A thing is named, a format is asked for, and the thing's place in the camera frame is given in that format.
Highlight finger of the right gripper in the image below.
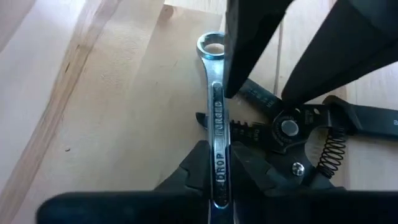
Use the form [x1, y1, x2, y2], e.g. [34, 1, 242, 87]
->
[281, 0, 398, 106]
[223, 0, 295, 99]

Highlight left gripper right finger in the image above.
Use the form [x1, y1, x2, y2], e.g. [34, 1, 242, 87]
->
[229, 141, 315, 224]

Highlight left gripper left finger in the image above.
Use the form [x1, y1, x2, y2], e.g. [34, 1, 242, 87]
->
[154, 140, 213, 224]

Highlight silver combination wrench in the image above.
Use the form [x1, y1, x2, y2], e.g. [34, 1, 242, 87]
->
[196, 30, 233, 224]

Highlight black wire stripper pliers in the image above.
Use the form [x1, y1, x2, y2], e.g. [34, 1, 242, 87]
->
[195, 77, 398, 191]

